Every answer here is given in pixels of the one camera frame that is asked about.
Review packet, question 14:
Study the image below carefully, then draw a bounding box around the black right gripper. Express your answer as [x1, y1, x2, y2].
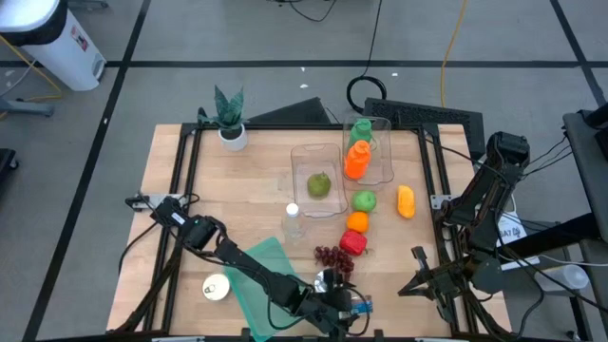
[397, 245, 476, 325]

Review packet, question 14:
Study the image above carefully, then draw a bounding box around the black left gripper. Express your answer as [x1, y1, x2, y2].
[303, 273, 374, 337]

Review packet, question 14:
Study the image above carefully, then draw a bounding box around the dark red grape bunch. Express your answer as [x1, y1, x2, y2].
[313, 245, 356, 281]

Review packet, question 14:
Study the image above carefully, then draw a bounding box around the yellow mango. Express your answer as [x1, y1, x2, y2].
[396, 184, 417, 219]

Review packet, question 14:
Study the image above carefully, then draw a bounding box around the clear water bottle white cap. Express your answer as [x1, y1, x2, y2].
[282, 202, 304, 243]

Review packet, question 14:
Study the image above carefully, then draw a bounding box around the teal plastic bin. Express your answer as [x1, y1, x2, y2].
[222, 236, 314, 342]

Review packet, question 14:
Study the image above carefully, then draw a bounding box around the green pear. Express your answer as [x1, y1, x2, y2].
[306, 171, 333, 200]

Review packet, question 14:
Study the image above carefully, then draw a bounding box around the orange plastic bottle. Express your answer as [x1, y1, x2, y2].
[343, 140, 372, 181]

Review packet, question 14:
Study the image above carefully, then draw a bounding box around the green plastic bottle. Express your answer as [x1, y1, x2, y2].
[348, 118, 376, 151]

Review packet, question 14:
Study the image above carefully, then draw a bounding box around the orange fruit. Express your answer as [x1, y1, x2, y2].
[346, 211, 371, 235]

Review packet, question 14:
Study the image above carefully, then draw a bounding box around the green apple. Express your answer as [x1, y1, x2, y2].
[351, 189, 379, 214]

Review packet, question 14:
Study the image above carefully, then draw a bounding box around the white paper sign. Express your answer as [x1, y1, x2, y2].
[496, 213, 528, 248]

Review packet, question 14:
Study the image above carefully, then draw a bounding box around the clear plastic bin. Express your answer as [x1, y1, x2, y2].
[341, 116, 395, 187]
[290, 142, 351, 219]

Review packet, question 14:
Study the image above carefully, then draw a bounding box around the black metal beam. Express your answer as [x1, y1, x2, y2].
[493, 213, 602, 260]

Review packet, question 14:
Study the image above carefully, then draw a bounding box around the translucent plastic floor bottle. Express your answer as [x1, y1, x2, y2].
[534, 264, 590, 293]

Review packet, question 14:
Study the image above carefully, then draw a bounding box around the black computer case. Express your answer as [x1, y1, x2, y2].
[363, 97, 486, 161]

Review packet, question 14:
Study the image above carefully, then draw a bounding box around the black flat panel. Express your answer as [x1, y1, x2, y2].
[246, 97, 333, 125]

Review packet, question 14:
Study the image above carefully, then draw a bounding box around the black desk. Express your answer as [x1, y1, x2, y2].
[562, 102, 608, 229]

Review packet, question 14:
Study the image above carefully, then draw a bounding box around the green plant in white pot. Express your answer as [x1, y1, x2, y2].
[197, 85, 249, 152]

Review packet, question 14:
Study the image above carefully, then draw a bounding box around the grey floor stand foot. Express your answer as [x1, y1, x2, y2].
[0, 98, 54, 118]

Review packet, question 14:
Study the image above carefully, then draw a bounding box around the white trash bin black liner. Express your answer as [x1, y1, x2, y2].
[0, 0, 106, 92]

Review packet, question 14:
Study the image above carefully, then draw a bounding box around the black aluminium table frame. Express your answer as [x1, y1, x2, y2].
[111, 122, 512, 342]

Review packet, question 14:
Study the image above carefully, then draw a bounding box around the yellow cable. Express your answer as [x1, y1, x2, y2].
[0, 35, 64, 104]
[440, 0, 470, 108]

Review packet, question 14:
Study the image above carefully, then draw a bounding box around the black coiled cable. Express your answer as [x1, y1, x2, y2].
[345, 0, 389, 114]

